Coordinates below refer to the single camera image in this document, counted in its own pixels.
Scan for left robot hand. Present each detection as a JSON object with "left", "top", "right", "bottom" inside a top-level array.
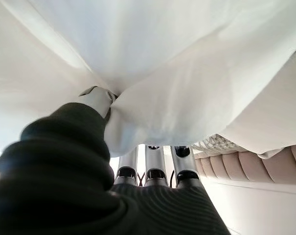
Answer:
[{"left": 0, "top": 85, "right": 233, "bottom": 235}]

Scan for white duvet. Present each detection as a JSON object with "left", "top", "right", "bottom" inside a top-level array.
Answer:
[{"left": 0, "top": 0, "right": 296, "bottom": 158}]

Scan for beige fringed throw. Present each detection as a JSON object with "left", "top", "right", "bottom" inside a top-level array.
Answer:
[{"left": 193, "top": 133, "right": 239, "bottom": 150}]

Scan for cream padded headboard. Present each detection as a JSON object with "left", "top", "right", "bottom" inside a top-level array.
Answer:
[{"left": 193, "top": 144, "right": 296, "bottom": 185}]

